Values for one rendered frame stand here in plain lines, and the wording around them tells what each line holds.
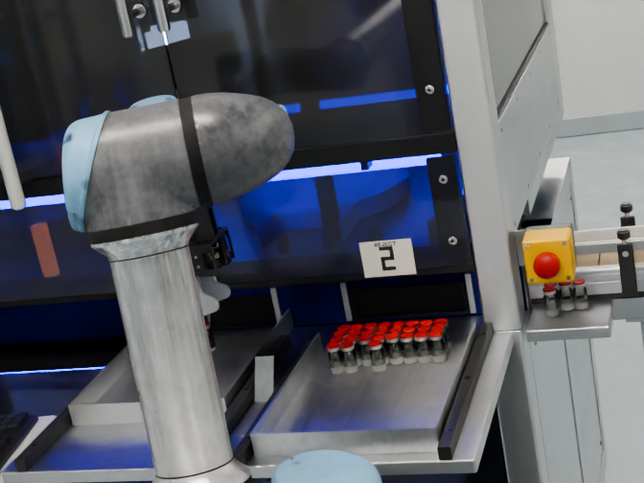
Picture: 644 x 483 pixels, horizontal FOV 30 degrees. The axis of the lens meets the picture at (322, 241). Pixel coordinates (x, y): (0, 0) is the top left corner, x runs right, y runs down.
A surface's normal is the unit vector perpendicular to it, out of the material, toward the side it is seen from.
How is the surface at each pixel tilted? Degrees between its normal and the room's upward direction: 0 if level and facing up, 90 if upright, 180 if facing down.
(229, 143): 77
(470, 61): 90
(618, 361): 0
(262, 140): 86
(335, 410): 0
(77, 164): 67
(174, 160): 83
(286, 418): 0
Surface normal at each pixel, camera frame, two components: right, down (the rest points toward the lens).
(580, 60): -0.26, 0.34
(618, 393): -0.18, -0.94
